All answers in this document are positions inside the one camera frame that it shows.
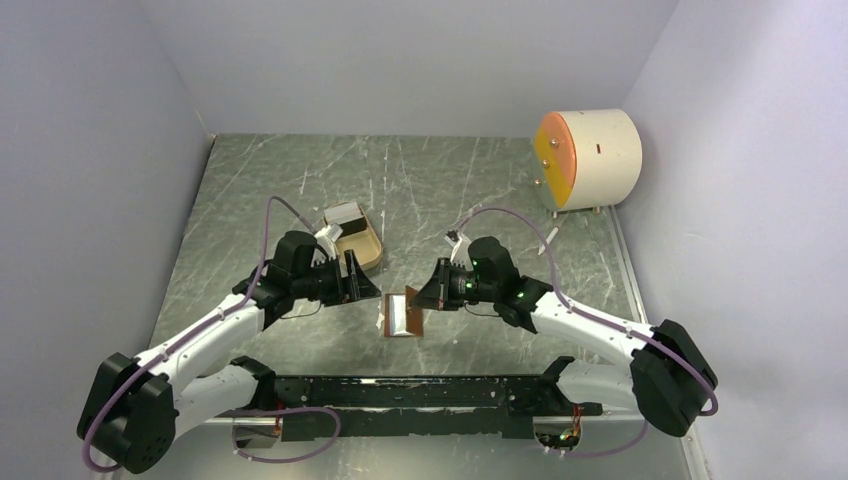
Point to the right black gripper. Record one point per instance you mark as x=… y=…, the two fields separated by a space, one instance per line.
x=437 y=292

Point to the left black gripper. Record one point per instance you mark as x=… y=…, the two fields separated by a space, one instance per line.
x=355 y=287

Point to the brown leather card holder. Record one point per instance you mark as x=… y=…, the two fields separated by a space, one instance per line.
x=399 y=317

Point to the beige oval card tray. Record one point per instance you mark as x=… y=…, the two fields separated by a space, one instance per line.
x=366 y=245

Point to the black card divider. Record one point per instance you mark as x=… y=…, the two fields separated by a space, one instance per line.
x=354 y=226

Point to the stack of white cards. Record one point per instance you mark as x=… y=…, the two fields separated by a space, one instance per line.
x=343 y=213

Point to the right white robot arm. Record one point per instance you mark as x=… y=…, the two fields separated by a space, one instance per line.
x=534 y=306

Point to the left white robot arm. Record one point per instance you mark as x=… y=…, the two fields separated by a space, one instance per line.
x=139 y=405

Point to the white pen on table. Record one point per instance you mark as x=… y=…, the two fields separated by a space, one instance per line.
x=546 y=243

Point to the cream cylindrical cabinet orange door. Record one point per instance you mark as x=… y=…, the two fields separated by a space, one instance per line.
x=586 y=159

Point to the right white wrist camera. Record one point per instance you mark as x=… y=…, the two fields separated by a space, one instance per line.
x=459 y=243

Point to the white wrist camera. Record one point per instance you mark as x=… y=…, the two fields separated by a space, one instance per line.
x=328 y=235
x=459 y=243

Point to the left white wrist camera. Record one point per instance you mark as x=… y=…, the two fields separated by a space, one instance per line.
x=328 y=235

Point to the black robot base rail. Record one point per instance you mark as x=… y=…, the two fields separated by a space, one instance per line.
x=311 y=407

